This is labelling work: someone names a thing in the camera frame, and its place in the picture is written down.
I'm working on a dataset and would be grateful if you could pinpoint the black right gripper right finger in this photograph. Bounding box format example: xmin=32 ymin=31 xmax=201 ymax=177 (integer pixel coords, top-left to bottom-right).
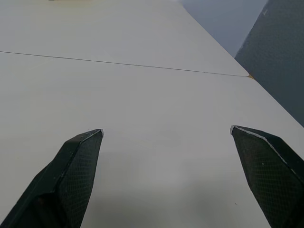
xmin=229 ymin=125 xmax=304 ymax=228

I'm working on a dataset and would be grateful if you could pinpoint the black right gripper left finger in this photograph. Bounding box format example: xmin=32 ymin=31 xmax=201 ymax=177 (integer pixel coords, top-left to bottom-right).
xmin=0 ymin=129 xmax=104 ymax=228

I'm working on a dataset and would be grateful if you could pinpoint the dark grey floor mat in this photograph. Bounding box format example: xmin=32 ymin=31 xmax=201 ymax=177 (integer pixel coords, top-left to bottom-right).
xmin=234 ymin=0 xmax=304 ymax=128

